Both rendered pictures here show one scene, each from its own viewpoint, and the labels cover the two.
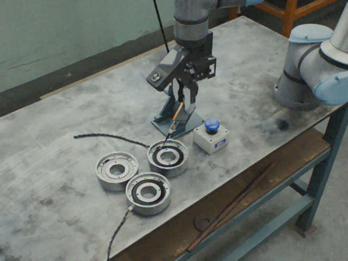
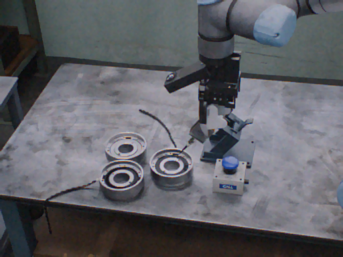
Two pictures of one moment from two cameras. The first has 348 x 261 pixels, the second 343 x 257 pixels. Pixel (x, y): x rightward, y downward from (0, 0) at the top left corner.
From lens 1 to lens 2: 76 cm
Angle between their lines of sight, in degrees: 39
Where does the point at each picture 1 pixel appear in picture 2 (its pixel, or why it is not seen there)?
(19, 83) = (250, 71)
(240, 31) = not seen: outside the picture
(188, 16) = (201, 29)
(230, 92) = (316, 158)
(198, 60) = (217, 82)
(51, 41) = (303, 43)
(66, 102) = not seen: hidden behind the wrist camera
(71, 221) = (61, 161)
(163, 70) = (179, 74)
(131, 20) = not seen: outside the picture
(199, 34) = (209, 52)
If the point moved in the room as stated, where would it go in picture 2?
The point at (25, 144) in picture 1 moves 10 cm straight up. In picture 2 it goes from (105, 95) to (102, 65)
